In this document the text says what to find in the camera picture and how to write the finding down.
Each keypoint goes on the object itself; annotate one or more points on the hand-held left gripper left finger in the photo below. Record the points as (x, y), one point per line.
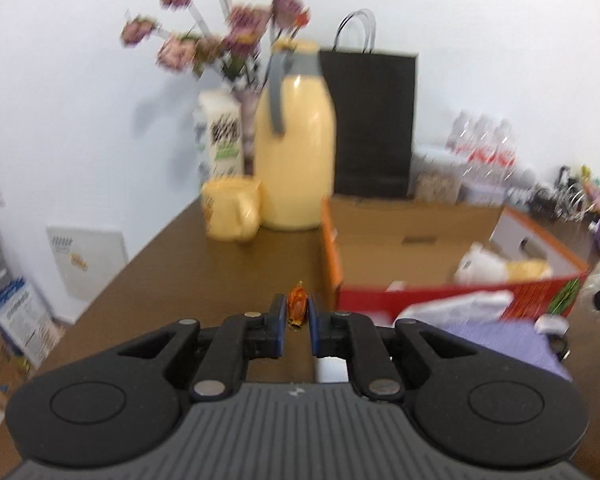
(280, 330)

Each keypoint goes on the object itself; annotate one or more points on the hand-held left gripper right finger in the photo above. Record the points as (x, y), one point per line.
(314, 331)

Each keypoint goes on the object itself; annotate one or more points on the orange candy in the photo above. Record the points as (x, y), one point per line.
(297, 305)

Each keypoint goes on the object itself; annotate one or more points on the red orange cardboard box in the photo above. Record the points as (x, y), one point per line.
(405, 240)

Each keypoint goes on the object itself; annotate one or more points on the white plastic bag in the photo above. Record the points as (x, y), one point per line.
(455, 305)

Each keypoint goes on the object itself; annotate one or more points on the yellow mug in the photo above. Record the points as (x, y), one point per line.
(230, 207)

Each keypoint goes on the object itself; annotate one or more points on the yellow thermos jug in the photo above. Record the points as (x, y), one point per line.
(295, 160)

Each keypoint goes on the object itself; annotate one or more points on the white yellow plush toy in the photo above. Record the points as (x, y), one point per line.
(480, 266)

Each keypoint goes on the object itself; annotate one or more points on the purple knitted cloth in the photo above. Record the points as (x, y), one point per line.
(505, 345)

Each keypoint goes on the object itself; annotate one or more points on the clear seed container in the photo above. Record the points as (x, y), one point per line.
(437, 181)

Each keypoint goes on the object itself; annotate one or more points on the white milk carton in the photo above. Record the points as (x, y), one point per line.
(219, 130)

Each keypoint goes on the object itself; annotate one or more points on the black paper bag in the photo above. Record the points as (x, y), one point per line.
(375, 125)

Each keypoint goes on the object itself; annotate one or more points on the glass flower vase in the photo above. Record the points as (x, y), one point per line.
(248, 115)

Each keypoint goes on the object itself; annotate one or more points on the blue white cardboard box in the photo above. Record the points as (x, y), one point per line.
(22, 320)

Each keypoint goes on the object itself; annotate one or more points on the white robot figurine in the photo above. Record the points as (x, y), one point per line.
(526, 175)

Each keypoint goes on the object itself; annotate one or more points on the dried pink rose bouquet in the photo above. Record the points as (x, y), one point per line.
(242, 20)

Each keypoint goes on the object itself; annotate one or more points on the colourful snack packet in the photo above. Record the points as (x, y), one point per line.
(592, 185)

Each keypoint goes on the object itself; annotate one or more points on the white wall panel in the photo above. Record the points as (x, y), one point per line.
(87, 260)

